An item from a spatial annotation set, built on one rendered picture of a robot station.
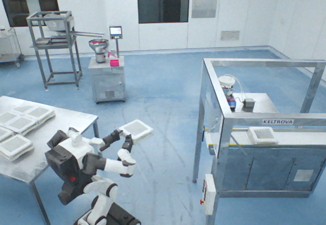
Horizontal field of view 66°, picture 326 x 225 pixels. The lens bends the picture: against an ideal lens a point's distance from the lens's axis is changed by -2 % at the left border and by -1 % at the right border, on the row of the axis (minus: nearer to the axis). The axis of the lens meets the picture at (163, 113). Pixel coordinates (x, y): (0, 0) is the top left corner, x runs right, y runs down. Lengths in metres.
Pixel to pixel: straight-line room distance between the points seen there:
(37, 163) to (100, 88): 2.59
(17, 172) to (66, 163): 0.75
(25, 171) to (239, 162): 2.11
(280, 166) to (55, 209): 2.58
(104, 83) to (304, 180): 3.50
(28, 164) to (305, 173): 2.87
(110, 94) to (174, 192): 2.44
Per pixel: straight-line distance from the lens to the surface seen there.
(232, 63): 2.51
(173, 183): 3.37
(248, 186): 3.21
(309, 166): 3.25
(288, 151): 2.91
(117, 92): 4.92
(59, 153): 2.03
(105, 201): 2.63
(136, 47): 7.55
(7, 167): 2.72
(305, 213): 3.48
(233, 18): 7.93
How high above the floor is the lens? 2.49
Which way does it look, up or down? 32 degrees down
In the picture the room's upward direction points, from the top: straight up
